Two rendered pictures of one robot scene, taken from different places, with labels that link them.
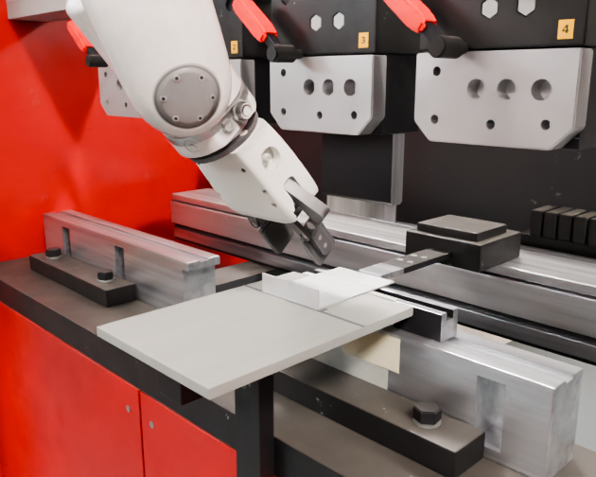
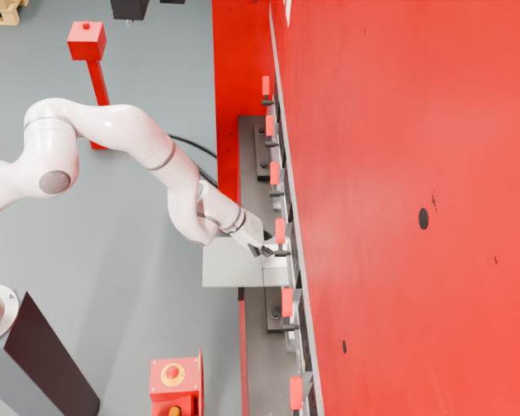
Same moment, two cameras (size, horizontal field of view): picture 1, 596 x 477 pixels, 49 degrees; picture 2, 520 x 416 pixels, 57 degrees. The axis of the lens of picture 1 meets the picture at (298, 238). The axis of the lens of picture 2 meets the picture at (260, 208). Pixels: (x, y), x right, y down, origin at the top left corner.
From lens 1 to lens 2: 1.13 m
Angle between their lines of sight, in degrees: 48
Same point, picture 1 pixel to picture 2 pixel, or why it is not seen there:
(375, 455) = (259, 311)
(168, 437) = not seen: hidden behind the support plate
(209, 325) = (229, 256)
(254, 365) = (219, 284)
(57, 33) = not seen: hidden behind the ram
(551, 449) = (289, 347)
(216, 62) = (201, 241)
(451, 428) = (277, 321)
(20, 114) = (267, 59)
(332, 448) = (252, 300)
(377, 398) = (274, 296)
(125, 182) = not seen: hidden behind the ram
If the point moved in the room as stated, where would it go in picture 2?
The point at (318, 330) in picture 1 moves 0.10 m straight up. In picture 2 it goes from (250, 278) to (251, 260)
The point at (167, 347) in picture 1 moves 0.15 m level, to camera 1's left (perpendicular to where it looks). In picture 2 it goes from (210, 261) to (177, 234)
